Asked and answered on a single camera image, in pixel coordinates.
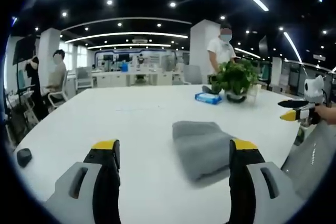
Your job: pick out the grey towel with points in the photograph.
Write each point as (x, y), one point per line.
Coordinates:
(202, 149)

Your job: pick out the person's right hand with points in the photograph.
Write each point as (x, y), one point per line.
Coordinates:
(326, 113)

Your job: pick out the grey office chair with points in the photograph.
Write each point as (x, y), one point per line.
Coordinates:
(311, 161)
(193, 75)

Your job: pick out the small black case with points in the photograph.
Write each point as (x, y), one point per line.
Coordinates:
(24, 157)

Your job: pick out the green potted plant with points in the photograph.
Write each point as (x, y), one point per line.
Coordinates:
(236, 79)

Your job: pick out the blue wet wipes pack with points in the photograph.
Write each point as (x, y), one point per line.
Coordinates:
(208, 98)

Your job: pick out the white office chair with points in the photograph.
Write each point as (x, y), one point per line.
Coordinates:
(59, 93)
(84, 77)

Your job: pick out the black wall monitor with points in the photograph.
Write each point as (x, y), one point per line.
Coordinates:
(25, 48)

